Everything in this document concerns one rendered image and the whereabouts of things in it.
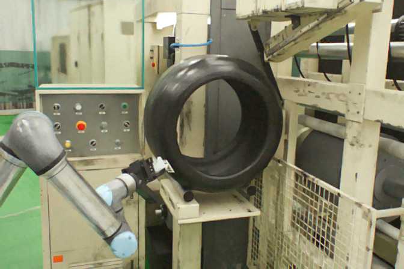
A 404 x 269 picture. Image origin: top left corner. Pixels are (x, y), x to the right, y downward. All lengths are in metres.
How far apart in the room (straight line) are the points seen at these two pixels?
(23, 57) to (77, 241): 8.33
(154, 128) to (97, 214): 0.49
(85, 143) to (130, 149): 0.25
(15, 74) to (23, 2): 1.71
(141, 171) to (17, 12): 9.23
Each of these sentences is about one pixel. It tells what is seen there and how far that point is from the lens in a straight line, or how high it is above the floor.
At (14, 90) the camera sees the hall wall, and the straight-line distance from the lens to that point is 10.39.
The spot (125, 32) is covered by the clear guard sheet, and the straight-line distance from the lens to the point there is 2.13.
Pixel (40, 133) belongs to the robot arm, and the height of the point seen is 1.26.
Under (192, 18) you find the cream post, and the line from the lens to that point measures 1.88.
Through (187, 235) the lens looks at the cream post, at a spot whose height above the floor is 0.54.
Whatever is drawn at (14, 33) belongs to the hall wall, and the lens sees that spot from 10.42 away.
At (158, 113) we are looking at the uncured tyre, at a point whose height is 1.24.
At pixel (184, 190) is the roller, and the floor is 0.92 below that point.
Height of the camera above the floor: 1.48
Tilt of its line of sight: 10 degrees down
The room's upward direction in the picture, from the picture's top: 2 degrees clockwise
